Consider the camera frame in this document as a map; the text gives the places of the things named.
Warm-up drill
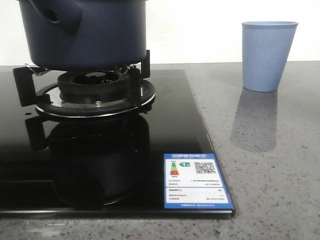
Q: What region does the light blue ribbed cup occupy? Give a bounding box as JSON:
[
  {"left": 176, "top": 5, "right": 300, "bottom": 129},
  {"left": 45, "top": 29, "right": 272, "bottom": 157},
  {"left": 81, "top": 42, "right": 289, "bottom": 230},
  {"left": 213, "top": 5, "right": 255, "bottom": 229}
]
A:
[{"left": 242, "top": 21, "right": 298, "bottom": 92}]

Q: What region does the black pot support grate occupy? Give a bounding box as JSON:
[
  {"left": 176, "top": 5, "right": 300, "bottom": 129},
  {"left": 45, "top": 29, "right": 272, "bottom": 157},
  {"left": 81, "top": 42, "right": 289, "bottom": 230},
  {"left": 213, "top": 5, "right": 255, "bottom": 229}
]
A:
[{"left": 13, "top": 50, "right": 156, "bottom": 119}]

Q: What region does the dark blue cooking pot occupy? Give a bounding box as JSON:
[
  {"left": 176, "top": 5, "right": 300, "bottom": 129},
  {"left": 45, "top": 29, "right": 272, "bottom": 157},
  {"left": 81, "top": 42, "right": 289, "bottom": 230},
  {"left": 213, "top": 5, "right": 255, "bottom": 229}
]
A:
[{"left": 19, "top": 0, "right": 146, "bottom": 71}]

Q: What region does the blue energy label sticker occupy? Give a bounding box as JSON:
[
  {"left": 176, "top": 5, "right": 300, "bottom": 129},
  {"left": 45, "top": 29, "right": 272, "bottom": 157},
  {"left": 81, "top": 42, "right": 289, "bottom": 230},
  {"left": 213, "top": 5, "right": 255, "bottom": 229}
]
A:
[{"left": 164, "top": 153, "right": 234, "bottom": 210}]

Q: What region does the black round gas burner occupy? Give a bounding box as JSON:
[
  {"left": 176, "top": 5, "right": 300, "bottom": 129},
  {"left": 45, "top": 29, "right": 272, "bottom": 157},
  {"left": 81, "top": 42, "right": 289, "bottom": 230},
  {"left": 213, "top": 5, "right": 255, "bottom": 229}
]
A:
[{"left": 57, "top": 71, "right": 130, "bottom": 104}]

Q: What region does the black glass gas stove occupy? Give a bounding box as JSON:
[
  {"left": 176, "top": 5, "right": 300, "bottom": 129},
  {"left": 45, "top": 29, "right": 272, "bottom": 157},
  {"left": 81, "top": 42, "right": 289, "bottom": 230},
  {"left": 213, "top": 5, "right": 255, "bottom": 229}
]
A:
[{"left": 0, "top": 69, "right": 235, "bottom": 219}]

